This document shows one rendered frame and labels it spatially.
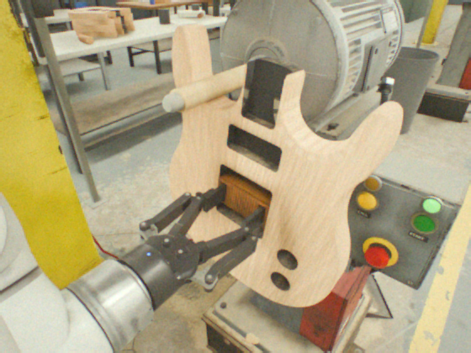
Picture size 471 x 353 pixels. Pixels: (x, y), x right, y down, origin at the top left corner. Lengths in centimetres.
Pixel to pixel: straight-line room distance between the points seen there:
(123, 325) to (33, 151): 105
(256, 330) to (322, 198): 92
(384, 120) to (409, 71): 287
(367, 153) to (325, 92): 22
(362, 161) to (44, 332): 35
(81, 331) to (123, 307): 4
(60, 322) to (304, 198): 30
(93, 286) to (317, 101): 43
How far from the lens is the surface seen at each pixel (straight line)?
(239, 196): 51
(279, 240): 51
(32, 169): 138
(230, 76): 50
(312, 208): 44
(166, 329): 166
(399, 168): 60
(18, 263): 35
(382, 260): 62
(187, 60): 50
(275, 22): 58
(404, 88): 328
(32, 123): 133
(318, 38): 55
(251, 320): 131
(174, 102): 43
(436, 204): 55
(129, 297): 37
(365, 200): 58
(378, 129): 37
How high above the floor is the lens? 141
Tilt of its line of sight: 34 degrees down
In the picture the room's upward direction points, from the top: straight up
